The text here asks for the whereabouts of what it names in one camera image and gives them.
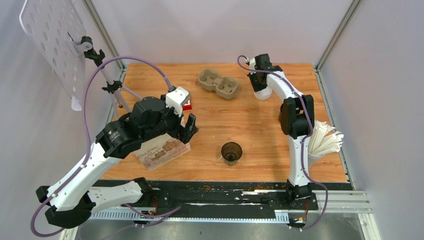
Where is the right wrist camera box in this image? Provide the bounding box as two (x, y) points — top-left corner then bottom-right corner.
(248, 53), (273, 72)

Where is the red toy block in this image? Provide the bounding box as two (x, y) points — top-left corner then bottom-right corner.
(182, 100), (193, 111)

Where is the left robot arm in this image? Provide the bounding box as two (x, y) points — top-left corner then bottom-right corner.
(36, 94), (199, 229)

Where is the wrapped white straws bundle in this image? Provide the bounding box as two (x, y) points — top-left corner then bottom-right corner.
(308, 120), (344, 158)

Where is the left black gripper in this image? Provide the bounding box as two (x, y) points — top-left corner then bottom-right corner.
(141, 94), (200, 144)

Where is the tripod stand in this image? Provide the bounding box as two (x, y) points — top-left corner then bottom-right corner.
(66, 32), (143, 120)

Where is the white paper bakery bag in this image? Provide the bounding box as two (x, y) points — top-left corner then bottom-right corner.
(133, 134), (191, 171)

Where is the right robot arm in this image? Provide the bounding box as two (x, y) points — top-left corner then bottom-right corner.
(246, 53), (315, 209)

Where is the cardboard cup carrier tray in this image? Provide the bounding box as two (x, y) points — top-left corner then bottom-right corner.
(197, 69), (240, 100)

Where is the white plastic cup lid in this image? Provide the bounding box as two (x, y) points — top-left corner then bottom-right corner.
(254, 88), (273, 101)

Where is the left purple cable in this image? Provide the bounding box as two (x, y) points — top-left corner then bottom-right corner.
(30, 55), (176, 238)

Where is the white straw holder cup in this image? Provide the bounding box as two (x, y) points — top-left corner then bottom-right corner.
(308, 153), (324, 168)

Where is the perforated white panel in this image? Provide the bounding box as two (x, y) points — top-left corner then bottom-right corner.
(19, 0), (92, 111)

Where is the dark brown plastic cup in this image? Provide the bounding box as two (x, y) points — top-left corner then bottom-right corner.
(220, 141), (243, 166)

